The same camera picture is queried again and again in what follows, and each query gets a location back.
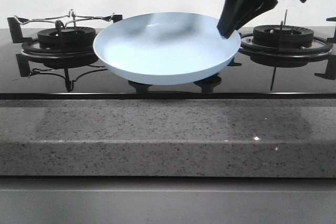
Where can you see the light blue plate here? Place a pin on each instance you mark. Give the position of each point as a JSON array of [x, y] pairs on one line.
[[165, 48]]

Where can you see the black pan support grate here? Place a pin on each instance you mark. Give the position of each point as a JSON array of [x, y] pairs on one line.
[[291, 54], [32, 50]]

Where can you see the black round gas burner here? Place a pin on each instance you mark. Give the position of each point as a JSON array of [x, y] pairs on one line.
[[72, 37]]

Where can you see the black glass gas cooktop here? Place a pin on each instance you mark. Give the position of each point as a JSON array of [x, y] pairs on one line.
[[247, 77]]

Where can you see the grey cabinet front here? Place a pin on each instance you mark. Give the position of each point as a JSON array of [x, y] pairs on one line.
[[167, 200]]

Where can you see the silver wire pan reducer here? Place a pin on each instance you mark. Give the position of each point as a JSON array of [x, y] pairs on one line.
[[67, 19]]

